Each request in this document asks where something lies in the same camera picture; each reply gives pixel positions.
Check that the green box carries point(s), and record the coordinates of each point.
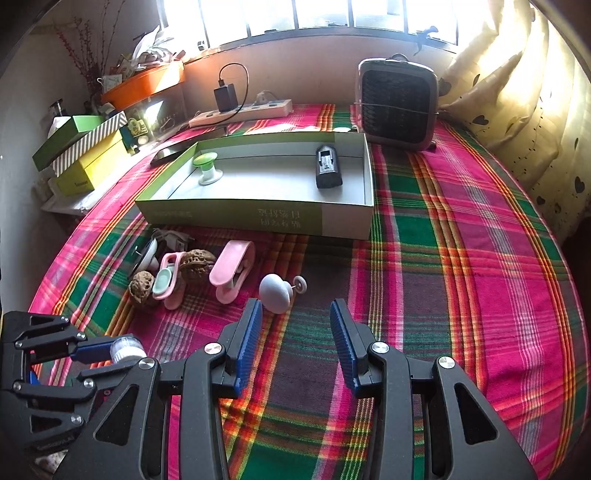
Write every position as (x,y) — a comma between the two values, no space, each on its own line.
(55,147)

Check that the brown walnut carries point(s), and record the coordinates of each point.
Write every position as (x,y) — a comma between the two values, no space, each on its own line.
(141,288)
(196,263)

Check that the dried branches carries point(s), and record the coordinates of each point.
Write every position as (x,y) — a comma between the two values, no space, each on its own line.
(87,60)

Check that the black window latch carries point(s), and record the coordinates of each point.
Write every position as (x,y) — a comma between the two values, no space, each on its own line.
(422,37)

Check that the striped box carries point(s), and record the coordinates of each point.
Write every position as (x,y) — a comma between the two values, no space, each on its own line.
(92,143)

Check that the black oval case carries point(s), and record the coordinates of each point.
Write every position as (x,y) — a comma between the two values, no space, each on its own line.
(148,254)

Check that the pink green small clip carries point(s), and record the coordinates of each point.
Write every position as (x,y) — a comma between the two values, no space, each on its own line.
(164,281)

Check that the orange plastic basin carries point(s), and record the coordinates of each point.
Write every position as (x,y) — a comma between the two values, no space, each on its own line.
(138,83)

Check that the plaid cloth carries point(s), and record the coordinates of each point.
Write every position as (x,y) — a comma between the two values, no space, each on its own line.
(461,254)

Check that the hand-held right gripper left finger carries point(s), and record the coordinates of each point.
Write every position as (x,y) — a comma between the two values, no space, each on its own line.
(249,341)

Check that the black smartphone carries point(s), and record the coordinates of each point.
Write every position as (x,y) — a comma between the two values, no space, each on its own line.
(168,154)

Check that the white round knob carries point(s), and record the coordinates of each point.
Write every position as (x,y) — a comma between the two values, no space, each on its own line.
(274,293)

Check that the pile of paper items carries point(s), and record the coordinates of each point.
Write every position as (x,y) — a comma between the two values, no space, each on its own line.
(147,50)

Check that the white side table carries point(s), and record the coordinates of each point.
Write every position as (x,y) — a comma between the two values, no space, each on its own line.
(69,203)

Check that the clear plastic container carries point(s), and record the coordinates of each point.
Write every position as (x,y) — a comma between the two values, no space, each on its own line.
(157,115)

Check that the window frame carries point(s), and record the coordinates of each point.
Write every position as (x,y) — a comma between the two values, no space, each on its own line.
(323,33)

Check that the white plug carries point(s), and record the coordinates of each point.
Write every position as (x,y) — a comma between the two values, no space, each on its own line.
(264,96)

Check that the white power strip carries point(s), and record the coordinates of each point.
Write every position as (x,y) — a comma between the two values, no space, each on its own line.
(258,110)

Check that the large pink clip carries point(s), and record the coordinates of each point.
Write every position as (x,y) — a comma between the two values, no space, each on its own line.
(228,263)

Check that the cream heart print curtain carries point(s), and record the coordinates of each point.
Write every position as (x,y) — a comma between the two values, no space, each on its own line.
(531,92)

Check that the small white disc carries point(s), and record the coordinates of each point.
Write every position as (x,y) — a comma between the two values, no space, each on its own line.
(342,129)

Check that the black battery charger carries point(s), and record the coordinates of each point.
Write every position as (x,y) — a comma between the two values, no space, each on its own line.
(328,170)

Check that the green cardboard box tray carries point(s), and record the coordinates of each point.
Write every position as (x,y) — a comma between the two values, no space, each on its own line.
(258,184)

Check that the yellow box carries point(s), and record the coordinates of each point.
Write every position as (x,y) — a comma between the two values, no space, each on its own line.
(92,170)

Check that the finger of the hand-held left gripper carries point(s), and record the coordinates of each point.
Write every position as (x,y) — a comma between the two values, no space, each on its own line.
(55,391)
(92,351)

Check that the black power adapter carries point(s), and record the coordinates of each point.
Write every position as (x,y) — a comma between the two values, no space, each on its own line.
(225,98)

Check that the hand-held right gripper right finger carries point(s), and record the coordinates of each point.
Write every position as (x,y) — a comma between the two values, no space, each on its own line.
(344,341)

